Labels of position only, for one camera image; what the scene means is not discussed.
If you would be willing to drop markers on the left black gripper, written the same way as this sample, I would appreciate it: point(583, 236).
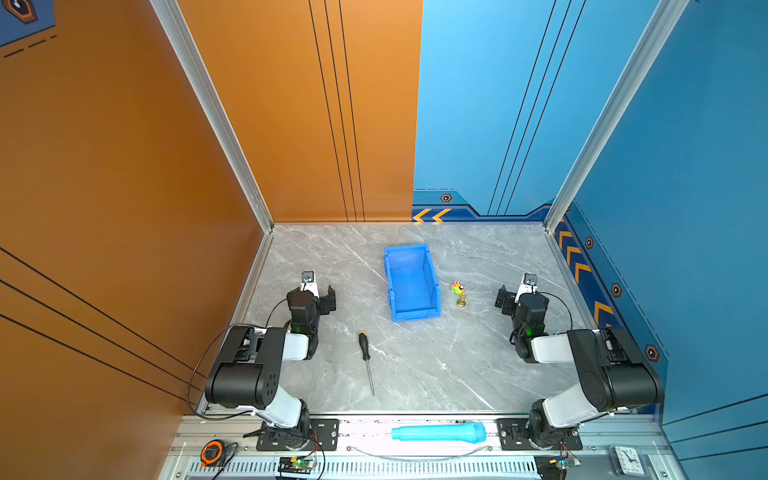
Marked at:
point(324, 300)

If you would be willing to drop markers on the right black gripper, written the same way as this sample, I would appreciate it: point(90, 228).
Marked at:
point(506, 301)

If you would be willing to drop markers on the black handled screwdriver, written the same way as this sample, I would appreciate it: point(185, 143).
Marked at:
point(365, 350)

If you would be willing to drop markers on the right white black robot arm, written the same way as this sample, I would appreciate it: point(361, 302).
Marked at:
point(612, 372)

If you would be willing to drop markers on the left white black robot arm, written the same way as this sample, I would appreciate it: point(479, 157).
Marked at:
point(246, 372)

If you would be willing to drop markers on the blue plastic bin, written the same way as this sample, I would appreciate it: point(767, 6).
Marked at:
point(413, 288)

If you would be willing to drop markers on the small colourful toy figure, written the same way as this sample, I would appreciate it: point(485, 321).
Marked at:
point(459, 290)

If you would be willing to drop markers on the cyan plastic cylinder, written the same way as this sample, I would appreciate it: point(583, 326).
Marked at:
point(468, 432)

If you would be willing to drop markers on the left green circuit board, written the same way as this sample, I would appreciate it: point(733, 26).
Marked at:
point(296, 466)

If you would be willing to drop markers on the right circuit board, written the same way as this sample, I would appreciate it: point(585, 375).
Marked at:
point(555, 467)

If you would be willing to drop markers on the orange black tape measure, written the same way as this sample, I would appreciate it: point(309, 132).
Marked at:
point(213, 453)

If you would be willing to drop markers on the white desk clock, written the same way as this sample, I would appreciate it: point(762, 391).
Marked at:
point(627, 461)

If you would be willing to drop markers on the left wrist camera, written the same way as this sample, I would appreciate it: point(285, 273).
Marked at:
point(308, 283)

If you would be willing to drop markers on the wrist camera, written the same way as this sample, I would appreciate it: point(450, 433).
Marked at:
point(528, 284)
point(308, 283)

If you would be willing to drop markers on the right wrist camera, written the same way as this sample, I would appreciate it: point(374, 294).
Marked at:
point(528, 284)

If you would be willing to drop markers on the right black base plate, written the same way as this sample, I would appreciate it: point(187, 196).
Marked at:
point(514, 435)

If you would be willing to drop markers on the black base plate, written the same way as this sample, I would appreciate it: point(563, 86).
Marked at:
point(322, 433)
point(514, 435)

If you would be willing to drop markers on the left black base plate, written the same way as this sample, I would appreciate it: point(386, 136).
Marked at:
point(322, 433)

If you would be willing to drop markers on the right aluminium corner post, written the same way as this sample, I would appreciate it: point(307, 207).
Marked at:
point(652, 40)

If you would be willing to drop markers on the aluminium corner post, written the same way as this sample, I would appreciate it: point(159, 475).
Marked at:
point(652, 40)
point(178, 33)

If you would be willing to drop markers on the left aluminium corner post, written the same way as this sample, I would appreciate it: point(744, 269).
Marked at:
point(178, 33)

